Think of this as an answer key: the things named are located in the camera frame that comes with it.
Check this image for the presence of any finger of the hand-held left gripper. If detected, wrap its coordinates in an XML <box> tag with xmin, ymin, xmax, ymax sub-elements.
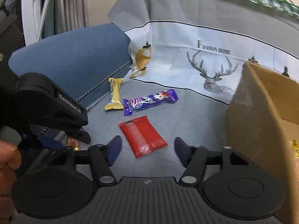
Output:
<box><xmin>36</xmin><ymin>133</ymin><xmax>64</xmax><ymax>151</ymax></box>
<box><xmin>65</xmin><ymin>127</ymin><xmax>92</xmax><ymax>144</ymax></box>

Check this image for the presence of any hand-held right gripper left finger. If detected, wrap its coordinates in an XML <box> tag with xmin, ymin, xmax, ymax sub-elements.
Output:
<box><xmin>53</xmin><ymin>135</ymin><xmax>122</xmax><ymax>186</ymax></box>

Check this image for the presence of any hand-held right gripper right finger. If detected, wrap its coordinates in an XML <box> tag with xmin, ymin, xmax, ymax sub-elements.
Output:
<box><xmin>174</xmin><ymin>137</ymin><xmax>249</xmax><ymax>186</ymax></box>

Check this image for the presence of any orange snack bar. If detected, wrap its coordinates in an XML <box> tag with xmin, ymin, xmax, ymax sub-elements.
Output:
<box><xmin>67</xmin><ymin>137</ymin><xmax>81</xmax><ymax>151</ymax></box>

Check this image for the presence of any red snack packet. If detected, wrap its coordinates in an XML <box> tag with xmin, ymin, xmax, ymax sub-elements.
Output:
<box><xmin>118</xmin><ymin>116</ymin><xmax>169</xmax><ymax>158</ymax></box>

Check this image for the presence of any brown cardboard box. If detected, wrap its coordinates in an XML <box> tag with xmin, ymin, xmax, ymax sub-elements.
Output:
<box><xmin>225</xmin><ymin>61</ymin><xmax>299</xmax><ymax>224</ymax></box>

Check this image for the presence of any person's left hand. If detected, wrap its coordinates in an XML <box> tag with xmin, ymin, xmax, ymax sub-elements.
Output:
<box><xmin>0</xmin><ymin>141</ymin><xmax>23</xmax><ymax>224</ymax></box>

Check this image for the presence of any blue cushion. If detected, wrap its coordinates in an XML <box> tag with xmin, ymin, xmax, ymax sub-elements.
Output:
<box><xmin>8</xmin><ymin>23</ymin><xmax>133</xmax><ymax>112</ymax></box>

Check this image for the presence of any yellow snack bar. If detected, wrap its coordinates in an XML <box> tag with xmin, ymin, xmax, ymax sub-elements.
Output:
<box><xmin>104</xmin><ymin>77</ymin><xmax>124</xmax><ymax>111</ymax></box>

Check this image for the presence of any purple snack bar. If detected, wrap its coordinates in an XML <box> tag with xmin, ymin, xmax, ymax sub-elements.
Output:
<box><xmin>123</xmin><ymin>89</ymin><xmax>179</xmax><ymax>116</ymax></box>

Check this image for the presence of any grey printed bed sheet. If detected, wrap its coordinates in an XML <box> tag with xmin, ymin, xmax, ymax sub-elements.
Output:
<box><xmin>77</xmin><ymin>0</ymin><xmax>299</xmax><ymax>182</ymax></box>

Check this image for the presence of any grey curtain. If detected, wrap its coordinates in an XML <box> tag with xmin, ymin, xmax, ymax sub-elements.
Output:
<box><xmin>53</xmin><ymin>0</ymin><xmax>90</xmax><ymax>33</ymax></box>

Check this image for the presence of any yellow snack packet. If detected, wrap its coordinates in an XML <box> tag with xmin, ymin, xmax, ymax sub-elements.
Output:
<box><xmin>290</xmin><ymin>139</ymin><xmax>299</xmax><ymax>157</ymax></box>

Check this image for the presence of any braided black white cord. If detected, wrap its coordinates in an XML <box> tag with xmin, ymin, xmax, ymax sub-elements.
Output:
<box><xmin>36</xmin><ymin>0</ymin><xmax>53</xmax><ymax>43</ymax></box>

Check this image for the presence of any white frame post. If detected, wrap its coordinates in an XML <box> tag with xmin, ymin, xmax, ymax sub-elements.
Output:
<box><xmin>21</xmin><ymin>0</ymin><xmax>56</xmax><ymax>46</ymax></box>

